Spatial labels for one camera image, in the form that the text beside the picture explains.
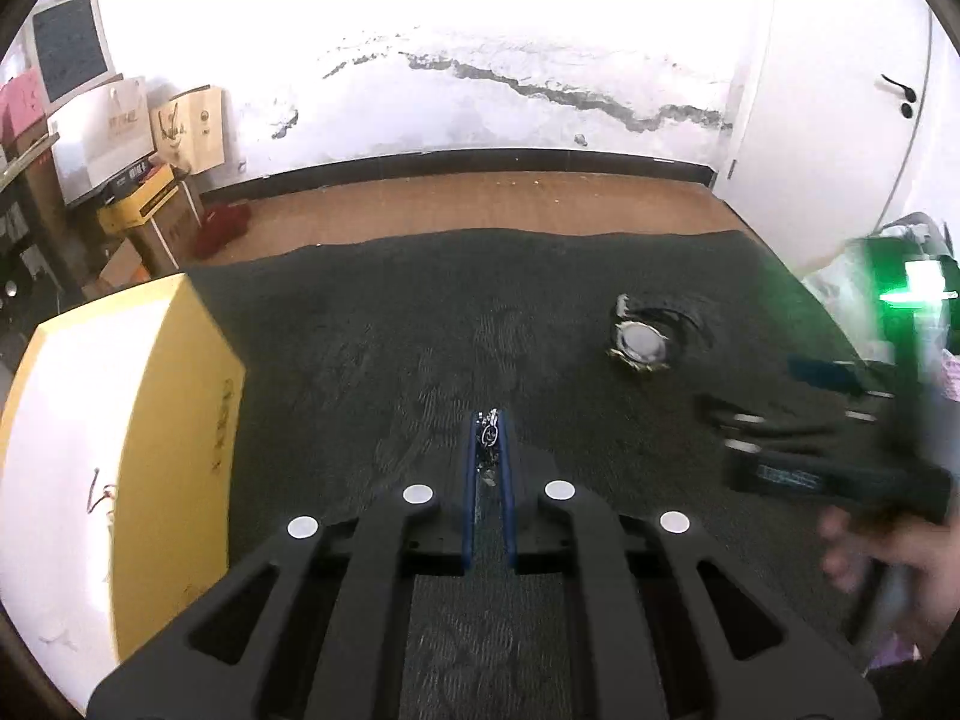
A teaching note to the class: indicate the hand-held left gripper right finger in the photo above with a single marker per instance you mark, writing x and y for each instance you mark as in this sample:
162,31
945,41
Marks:
508,480

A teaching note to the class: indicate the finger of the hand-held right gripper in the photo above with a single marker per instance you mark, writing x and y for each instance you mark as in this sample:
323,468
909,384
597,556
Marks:
821,373
757,420

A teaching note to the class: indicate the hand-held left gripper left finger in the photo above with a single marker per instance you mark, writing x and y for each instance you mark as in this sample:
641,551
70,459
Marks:
471,480

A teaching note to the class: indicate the small silver pendant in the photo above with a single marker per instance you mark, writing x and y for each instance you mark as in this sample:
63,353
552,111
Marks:
489,435

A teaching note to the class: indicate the black wrist watch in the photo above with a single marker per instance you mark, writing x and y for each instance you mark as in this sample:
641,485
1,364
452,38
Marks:
641,341

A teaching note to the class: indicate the person's right hand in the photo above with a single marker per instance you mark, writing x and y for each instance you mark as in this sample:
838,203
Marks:
919,570

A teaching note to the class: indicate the pink packet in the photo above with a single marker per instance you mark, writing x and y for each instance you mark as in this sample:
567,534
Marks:
951,375

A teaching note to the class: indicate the dark patterned mat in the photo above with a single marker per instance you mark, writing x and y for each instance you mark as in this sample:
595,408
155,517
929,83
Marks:
375,352

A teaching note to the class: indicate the white door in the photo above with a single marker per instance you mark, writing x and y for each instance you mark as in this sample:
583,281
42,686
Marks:
825,90

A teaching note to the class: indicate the red cloth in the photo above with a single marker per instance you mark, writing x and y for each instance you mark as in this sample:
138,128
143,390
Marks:
221,229

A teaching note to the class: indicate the small cardboard box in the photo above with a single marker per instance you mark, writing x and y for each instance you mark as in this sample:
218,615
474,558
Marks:
124,266

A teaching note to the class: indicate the yellow and black box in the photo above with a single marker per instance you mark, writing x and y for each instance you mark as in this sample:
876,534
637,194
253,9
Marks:
139,202

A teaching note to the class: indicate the brown paper bag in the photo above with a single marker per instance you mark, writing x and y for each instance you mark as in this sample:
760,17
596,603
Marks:
191,127

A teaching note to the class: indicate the dark shelf unit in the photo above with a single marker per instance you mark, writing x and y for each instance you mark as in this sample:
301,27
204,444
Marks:
37,225

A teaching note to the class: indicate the white paper bag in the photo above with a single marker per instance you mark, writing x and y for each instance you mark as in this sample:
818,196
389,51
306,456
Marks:
97,142

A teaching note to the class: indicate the pink box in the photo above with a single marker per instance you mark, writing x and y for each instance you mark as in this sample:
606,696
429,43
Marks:
22,101

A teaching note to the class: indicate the old white monitor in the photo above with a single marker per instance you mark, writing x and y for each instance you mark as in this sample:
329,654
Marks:
67,45

